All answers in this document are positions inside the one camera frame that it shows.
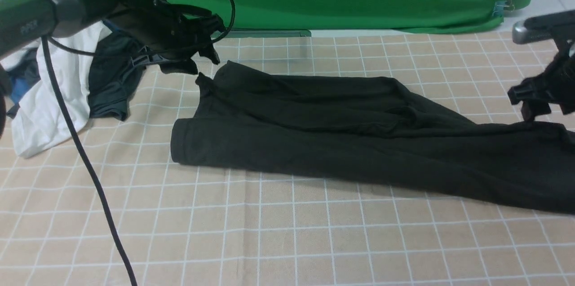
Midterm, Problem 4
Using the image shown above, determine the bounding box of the blue crumpled garment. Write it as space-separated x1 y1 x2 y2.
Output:
1 22 115 104

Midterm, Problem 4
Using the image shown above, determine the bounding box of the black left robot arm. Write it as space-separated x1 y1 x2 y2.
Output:
1 0 236 75

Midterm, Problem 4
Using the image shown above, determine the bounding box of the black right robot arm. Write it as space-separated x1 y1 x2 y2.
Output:
508 10 575 122

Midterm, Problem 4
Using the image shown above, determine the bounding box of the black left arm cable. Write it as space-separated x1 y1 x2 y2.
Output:
40 0 236 286

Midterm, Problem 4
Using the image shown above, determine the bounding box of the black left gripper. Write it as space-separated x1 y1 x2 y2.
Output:
107 0 226 75

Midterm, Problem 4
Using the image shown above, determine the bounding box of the dark gray long-sleeve top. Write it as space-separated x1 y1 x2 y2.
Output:
170 62 575 215

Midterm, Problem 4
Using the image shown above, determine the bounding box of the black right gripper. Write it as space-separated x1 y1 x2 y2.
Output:
508 42 575 122

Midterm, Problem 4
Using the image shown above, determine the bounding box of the blue binder clip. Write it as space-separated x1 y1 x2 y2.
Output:
491 0 515 18

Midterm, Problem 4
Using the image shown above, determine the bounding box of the dark teal crumpled garment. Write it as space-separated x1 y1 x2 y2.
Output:
8 31 149 121

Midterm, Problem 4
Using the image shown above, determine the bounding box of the white crumpled shirt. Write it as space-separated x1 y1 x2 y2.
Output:
0 22 113 158

